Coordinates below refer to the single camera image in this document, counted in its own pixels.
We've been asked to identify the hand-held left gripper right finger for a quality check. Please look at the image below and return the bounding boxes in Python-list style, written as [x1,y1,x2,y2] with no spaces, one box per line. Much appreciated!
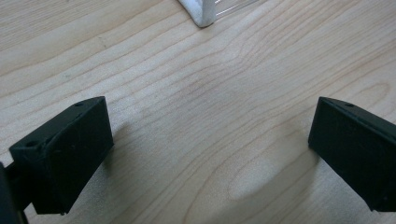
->
[307,96,396,213]

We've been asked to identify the clear plastic bag white trim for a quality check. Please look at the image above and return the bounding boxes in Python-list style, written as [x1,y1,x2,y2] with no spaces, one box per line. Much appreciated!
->
[177,0,261,29]

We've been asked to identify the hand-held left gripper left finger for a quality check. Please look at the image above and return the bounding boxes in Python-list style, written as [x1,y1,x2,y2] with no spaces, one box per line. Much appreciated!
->
[8,96,115,216]

